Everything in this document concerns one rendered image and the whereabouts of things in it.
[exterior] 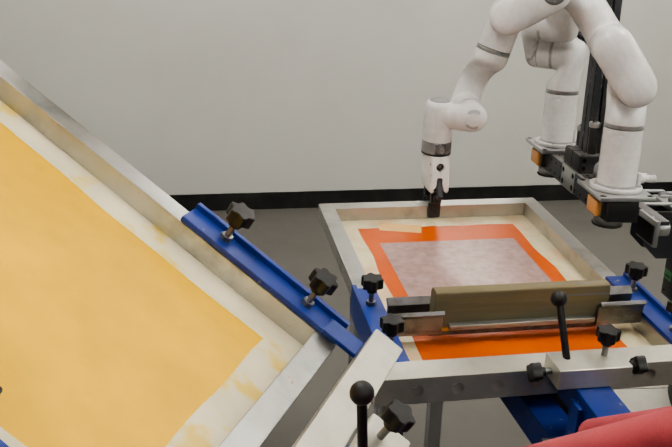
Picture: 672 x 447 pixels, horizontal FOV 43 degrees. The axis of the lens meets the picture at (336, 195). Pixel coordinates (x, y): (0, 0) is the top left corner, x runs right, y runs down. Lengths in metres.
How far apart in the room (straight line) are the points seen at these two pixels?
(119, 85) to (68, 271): 4.05
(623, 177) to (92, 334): 1.43
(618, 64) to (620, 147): 0.22
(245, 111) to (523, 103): 1.81
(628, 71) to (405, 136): 3.52
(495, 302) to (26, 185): 0.88
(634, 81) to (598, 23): 0.16
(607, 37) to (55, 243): 1.31
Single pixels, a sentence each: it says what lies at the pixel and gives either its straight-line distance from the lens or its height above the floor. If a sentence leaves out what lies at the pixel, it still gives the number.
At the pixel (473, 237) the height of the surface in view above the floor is 1.01.
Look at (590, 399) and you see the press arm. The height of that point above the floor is 1.05.
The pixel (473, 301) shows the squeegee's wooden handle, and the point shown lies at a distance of 1.63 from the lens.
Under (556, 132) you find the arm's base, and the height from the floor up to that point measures 1.18.
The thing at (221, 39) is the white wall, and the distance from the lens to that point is 5.14.
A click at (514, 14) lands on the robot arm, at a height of 1.56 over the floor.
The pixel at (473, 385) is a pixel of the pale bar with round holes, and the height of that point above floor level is 1.03.
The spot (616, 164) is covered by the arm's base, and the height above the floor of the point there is 1.21.
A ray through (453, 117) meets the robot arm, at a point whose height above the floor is 1.30.
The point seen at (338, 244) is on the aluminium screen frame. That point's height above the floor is 1.04.
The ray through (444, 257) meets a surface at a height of 1.01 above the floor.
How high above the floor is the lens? 1.74
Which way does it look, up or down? 18 degrees down
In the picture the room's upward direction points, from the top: 2 degrees clockwise
